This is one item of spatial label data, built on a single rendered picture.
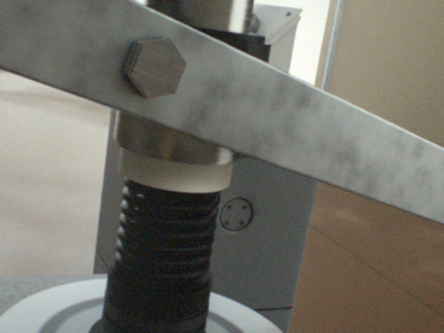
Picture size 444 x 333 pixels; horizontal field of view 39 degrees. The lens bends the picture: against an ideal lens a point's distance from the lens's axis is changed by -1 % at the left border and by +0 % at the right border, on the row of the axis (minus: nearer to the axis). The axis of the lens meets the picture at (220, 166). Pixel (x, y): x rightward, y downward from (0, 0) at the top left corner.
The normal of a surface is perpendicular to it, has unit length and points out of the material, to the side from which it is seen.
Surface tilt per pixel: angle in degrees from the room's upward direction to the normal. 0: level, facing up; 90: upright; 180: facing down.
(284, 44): 90
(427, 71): 90
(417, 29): 90
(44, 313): 0
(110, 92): 90
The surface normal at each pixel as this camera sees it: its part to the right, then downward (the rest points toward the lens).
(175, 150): 0.05, 0.25
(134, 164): -0.66, 0.08
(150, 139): -0.33, 0.18
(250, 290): 0.40, 0.28
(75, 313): 0.15, -0.96
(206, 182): 0.59, 0.28
